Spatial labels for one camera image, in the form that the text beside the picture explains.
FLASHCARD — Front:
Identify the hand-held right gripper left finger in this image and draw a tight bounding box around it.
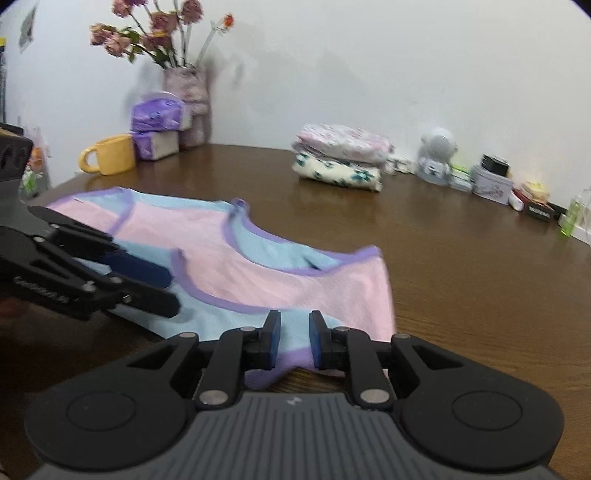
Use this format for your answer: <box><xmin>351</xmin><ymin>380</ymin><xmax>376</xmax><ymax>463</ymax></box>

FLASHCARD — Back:
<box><xmin>127</xmin><ymin>310</ymin><xmax>282</xmax><ymax>411</ymax></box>

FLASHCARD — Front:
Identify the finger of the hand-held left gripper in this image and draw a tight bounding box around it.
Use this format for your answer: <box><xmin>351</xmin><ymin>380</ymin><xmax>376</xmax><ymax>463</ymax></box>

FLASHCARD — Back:
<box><xmin>108</xmin><ymin>276</ymin><xmax>181</xmax><ymax>319</ymax></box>
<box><xmin>28</xmin><ymin>206</ymin><xmax>174</xmax><ymax>291</ymax></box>

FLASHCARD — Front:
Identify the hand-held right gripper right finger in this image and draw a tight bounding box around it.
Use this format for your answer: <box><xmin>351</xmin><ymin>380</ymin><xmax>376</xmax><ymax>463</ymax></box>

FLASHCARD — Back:
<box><xmin>308</xmin><ymin>310</ymin><xmax>465</xmax><ymax>411</ymax></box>

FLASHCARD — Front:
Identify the pink blue purple-trimmed vest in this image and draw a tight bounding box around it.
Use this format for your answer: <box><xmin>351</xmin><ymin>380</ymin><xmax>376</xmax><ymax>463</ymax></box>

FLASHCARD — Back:
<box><xmin>46</xmin><ymin>186</ymin><xmax>398</xmax><ymax>384</ymax></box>

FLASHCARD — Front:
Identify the clear acrylic organizer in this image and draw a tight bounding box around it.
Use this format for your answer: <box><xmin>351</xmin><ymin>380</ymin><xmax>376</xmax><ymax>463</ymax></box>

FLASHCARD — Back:
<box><xmin>18</xmin><ymin>127</ymin><xmax>51</xmax><ymax>201</ymax></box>

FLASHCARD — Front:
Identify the yellow mug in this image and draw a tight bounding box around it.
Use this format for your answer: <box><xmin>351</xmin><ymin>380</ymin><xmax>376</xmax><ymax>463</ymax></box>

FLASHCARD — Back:
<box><xmin>78</xmin><ymin>135</ymin><xmax>137</xmax><ymax>176</ymax></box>

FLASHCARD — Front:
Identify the purple tissue pack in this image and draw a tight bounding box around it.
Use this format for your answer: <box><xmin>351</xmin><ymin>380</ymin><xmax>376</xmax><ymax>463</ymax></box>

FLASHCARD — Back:
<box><xmin>131</xmin><ymin>92</ymin><xmax>186</xmax><ymax>134</ymax></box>
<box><xmin>131</xmin><ymin>129</ymin><xmax>181</xmax><ymax>161</ymax></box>

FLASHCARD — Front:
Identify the cream green-flowered folded cloth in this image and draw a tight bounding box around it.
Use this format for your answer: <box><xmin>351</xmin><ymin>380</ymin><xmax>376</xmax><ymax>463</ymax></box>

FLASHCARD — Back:
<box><xmin>292</xmin><ymin>152</ymin><xmax>384</xmax><ymax>192</ymax></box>

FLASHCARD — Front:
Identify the fuzzy pink vase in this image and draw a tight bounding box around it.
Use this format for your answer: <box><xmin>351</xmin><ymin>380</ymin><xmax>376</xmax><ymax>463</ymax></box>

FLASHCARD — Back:
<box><xmin>163</xmin><ymin>67</ymin><xmax>213</xmax><ymax>148</ymax></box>

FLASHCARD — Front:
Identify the pink floral folded cloth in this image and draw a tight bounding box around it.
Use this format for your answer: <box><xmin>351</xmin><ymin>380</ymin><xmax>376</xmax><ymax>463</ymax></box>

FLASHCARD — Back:
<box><xmin>292</xmin><ymin>123</ymin><xmax>394</xmax><ymax>163</ymax></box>

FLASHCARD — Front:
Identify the grey refrigerator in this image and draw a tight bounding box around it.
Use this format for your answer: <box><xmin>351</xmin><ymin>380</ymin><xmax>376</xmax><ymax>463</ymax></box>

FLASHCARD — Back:
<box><xmin>0</xmin><ymin>34</ymin><xmax>7</xmax><ymax>121</ymax></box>

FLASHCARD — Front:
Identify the white astronaut speaker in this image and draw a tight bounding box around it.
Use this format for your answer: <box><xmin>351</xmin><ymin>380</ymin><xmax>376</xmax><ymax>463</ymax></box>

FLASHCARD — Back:
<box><xmin>416</xmin><ymin>127</ymin><xmax>459</xmax><ymax>186</ymax></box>

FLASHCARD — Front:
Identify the grey tin box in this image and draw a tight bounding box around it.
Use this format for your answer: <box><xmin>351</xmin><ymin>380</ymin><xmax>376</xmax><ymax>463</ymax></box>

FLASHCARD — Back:
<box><xmin>470</xmin><ymin>165</ymin><xmax>514</xmax><ymax>201</ymax></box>

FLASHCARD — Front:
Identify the dried rose bouquet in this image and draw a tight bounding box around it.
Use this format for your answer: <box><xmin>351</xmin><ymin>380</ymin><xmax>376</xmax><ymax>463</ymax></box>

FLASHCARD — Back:
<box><xmin>90</xmin><ymin>0</ymin><xmax>235</xmax><ymax>70</ymax></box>

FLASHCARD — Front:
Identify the black power adapter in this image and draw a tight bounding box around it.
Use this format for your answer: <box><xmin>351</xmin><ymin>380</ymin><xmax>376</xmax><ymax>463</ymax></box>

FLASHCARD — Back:
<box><xmin>480</xmin><ymin>154</ymin><xmax>509</xmax><ymax>177</ymax></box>

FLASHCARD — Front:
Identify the black labelled box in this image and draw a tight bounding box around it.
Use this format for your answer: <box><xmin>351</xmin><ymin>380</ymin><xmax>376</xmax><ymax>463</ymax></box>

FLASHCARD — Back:
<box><xmin>526</xmin><ymin>200</ymin><xmax>557</xmax><ymax>223</ymax></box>

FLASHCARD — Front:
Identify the green spray bottle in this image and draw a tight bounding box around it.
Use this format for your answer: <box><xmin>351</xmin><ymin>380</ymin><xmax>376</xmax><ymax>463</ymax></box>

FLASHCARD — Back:
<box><xmin>560</xmin><ymin>196</ymin><xmax>583</xmax><ymax>237</ymax></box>

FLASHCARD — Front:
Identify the white power strip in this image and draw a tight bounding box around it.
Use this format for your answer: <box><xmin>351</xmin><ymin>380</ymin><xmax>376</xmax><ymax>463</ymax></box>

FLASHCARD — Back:
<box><xmin>554</xmin><ymin>208</ymin><xmax>591</xmax><ymax>245</ymax></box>

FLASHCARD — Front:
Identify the wall poster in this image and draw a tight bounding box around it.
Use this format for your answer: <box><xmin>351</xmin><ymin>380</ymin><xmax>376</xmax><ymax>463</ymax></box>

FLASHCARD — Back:
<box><xmin>18</xmin><ymin>7</ymin><xmax>38</xmax><ymax>49</ymax></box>

